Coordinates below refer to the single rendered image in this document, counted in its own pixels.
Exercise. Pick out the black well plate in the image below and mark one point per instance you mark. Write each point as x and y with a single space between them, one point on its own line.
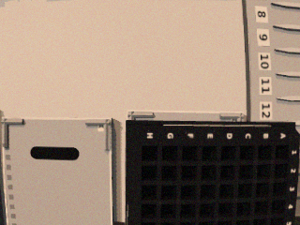
208 146

